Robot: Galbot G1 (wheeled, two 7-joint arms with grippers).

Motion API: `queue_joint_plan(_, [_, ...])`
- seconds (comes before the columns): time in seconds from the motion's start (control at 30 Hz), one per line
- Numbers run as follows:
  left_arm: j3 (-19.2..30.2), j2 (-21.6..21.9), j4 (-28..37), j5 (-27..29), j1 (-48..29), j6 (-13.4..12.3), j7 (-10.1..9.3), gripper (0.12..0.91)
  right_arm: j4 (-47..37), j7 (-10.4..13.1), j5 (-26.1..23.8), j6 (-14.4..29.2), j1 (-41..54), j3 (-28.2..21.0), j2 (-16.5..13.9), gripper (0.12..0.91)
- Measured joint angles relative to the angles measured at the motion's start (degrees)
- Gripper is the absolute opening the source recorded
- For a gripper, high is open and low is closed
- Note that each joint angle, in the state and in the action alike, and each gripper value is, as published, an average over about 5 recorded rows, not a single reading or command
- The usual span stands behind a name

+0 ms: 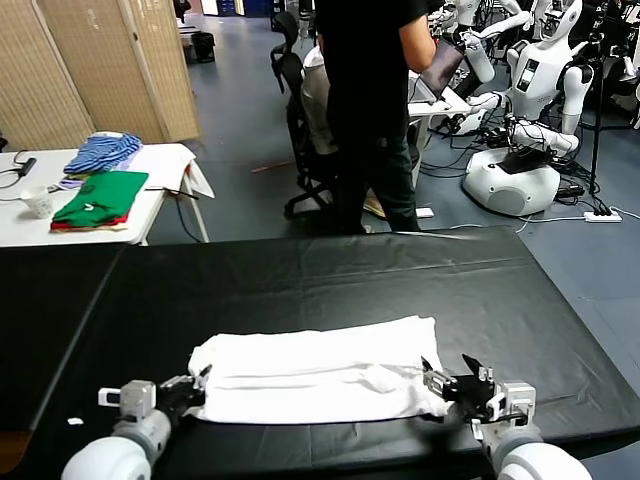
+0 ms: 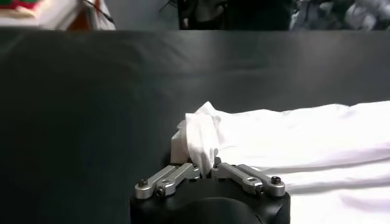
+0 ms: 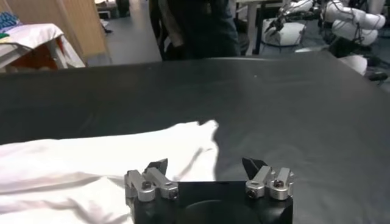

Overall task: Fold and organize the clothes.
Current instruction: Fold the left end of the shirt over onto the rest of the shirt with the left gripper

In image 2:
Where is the white folding table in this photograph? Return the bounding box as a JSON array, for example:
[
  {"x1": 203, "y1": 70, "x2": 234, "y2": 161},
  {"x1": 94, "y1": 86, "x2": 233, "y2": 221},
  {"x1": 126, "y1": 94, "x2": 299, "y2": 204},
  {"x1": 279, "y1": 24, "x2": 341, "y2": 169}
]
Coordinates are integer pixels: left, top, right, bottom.
[{"x1": 0, "y1": 0, "x2": 92, "y2": 31}]

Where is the standing person in black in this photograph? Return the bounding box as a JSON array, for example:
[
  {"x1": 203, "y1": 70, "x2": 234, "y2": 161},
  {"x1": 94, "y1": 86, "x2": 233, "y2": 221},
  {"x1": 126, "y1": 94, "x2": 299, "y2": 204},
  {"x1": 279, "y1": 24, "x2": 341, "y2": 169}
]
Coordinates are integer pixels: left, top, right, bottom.
[{"x1": 227, "y1": 0, "x2": 295, "y2": 31}]

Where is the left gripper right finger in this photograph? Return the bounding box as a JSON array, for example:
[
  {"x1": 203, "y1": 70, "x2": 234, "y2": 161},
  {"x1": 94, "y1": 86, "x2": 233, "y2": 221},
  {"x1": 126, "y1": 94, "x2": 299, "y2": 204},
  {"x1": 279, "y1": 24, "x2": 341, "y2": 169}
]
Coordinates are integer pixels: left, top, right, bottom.
[{"x1": 211, "y1": 156, "x2": 286, "y2": 197}]

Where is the white draped cloth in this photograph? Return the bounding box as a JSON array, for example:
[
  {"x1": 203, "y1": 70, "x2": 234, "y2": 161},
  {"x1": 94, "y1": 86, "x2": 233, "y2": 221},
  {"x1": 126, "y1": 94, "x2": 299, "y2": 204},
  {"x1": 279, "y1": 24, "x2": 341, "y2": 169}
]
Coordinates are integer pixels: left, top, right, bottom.
[{"x1": 39, "y1": 0, "x2": 116, "y2": 31}]

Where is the red garment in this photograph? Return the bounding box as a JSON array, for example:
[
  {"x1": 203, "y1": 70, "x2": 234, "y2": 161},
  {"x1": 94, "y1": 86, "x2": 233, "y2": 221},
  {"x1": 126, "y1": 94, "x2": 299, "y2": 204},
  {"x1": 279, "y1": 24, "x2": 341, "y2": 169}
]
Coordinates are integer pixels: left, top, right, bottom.
[{"x1": 0, "y1": 0, "x2": 41, "y2": 10}]

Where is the white t-shirt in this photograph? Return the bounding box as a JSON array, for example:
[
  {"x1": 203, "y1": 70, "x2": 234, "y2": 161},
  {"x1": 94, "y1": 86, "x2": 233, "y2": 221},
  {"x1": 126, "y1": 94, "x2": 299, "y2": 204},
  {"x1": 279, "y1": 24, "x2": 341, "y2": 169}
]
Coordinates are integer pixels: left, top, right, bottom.
[{"x1": 169, "y1": 100, "x2": 390, "y2": 224}]

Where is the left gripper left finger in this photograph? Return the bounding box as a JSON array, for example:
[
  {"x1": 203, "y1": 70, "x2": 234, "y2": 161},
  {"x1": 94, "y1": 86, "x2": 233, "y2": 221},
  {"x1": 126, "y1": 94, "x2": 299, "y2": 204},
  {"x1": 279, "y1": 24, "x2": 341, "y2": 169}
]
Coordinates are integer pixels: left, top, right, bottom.
[{"x1": 134, "y1": 163, "x2": 202, "y2": 200}]

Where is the black cable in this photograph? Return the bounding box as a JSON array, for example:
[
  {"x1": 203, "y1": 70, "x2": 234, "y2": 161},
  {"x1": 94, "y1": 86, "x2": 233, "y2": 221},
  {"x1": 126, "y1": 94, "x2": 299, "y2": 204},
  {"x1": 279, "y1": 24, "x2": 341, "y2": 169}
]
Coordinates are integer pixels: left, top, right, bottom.
[{"x1": 80, "y1": 0, "x2": 115, "y2": 24}]

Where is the black table cover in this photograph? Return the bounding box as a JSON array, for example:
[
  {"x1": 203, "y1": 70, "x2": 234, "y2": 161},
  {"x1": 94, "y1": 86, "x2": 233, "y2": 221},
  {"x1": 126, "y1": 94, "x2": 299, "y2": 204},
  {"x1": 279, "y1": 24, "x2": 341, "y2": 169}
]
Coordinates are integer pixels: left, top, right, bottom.
[{"x1": 0, "y1": 26, "x2": 390, "y2": 224}]

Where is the seated person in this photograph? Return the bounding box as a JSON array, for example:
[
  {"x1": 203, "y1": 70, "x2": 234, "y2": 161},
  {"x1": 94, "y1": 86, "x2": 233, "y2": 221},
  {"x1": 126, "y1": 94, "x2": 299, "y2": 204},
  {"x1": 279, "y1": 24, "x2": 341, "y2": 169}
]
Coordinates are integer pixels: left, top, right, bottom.
[{"x1": 194, "y1": 0, "x2": 229, "y2": 30}]

